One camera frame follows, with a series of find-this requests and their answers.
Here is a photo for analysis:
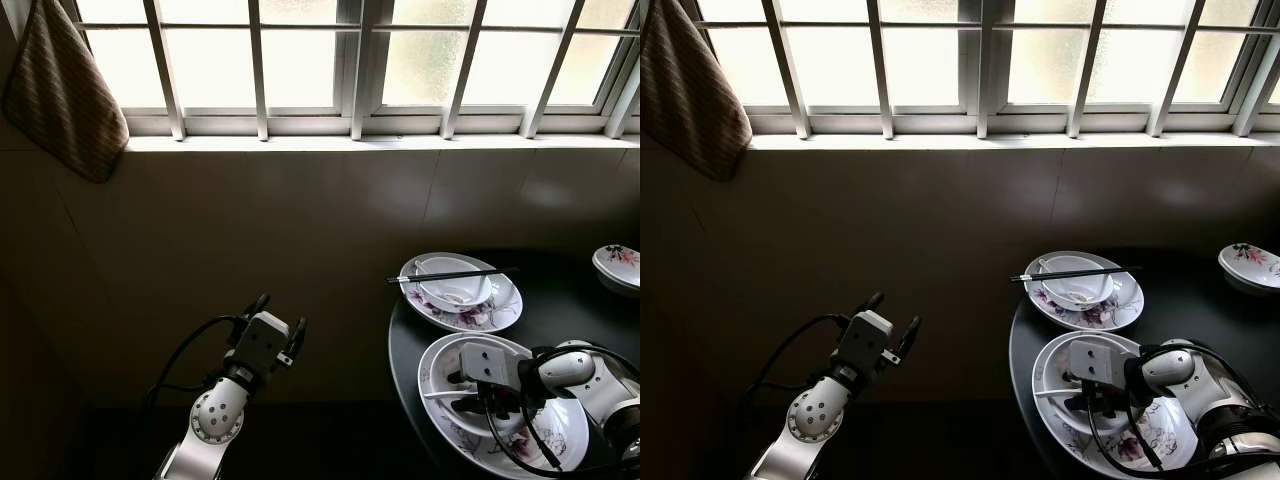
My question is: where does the large floral plate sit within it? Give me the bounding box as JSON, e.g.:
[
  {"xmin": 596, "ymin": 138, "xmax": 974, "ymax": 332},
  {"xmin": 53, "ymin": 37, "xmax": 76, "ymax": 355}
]
[
  {"xmin": 1031, "ymin": 330, "xmax": 1200, "ymax": 478},
  {"xmin": 417, "ymin": 332, "xmax": 591, "ymax": 478}
]

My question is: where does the small floral plate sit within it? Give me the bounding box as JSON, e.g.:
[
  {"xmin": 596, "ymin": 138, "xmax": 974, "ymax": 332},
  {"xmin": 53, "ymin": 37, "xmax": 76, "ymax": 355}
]
[
  {"xmin": 1022, "ymin": 250, "xmax": 1147, "ymax": 333},
  {"xmin": 400, "ymin": 252, "xmax": 524, "ymax": 335}
]

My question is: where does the small white ceramic bowl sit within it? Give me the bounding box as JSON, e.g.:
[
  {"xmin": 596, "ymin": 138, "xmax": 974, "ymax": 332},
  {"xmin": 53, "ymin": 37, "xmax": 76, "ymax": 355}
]
[
  {"xmin": 413, "ymin": 256, "xmax": 494, "ymax": 313},
  {"xmin": 1037, "ymin": 255, "xmax": 1117, "ymax": 312}
]

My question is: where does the black chopstick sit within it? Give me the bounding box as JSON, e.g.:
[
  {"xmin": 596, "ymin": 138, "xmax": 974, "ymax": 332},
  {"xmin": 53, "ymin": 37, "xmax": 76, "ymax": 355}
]
[
  {"xmin": 1010, "ymin": 266, "xmax": 1143, "ymax": 283},
  {"xmin": 387, "ymin": 267, "xmax": 520, "ymax": 285}
]

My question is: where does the round black table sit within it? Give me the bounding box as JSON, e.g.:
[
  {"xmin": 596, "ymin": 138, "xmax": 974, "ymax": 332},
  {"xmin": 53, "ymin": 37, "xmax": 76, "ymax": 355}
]
[
  {"xmin": 1008, "ymin": 248, "xmax": 1280, "ymax": 480},
  {"xmin": 388, "ymin": 248, "xmax": 641, "ymax": 480}
]

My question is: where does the small floral bowl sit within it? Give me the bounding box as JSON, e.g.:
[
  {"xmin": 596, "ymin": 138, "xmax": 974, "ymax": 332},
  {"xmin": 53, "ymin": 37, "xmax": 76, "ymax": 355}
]
[
  {"xmin": 1217, "ymin": 242, "xmax": 1280, "ymax": 298},
  {"xmin": 592, "ymin": 244, "xmax": 641, "ymax": 299}
]

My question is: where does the white barred window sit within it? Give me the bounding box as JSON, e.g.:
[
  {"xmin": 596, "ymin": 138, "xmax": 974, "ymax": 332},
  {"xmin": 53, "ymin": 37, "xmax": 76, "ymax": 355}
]
[
  {"xmin": 40, "ymin": 0, "xmax": 641, "ymax": 142},
  {"xmin": 680, "ymin": 0, "xmax": 1280, "ymax": 142}
]

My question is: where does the brown striped hanging cloth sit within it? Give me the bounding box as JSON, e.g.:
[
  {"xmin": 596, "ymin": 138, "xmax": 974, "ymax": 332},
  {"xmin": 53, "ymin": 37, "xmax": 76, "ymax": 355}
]
[
  {"xmin": 640, "ymin": 0, "xmax": 754, "ymax": 184},
  {"xmin": 0, "ymin": 0, "xmax": 130, "ymax": 185}
]

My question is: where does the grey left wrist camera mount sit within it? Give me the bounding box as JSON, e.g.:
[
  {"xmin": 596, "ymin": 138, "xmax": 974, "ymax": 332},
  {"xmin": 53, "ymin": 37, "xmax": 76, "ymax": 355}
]
[
  {"xmin": 838, "ymin": 310, "xmax": 894, "ymax": 374},
  {"xmin": 235, "ymin": 311, "xmax": 291, "ymax": 376}
]

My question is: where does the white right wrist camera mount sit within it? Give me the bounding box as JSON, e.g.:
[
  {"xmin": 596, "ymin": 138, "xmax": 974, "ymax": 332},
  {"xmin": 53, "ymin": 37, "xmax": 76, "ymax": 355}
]
[
  {"xmin": 1066, "ymin": 340, "xmax": 1131, "ymax": 389},
  {"xmin": 458, "ymin": 340, "xmax": 523, "ymax": 389}
]

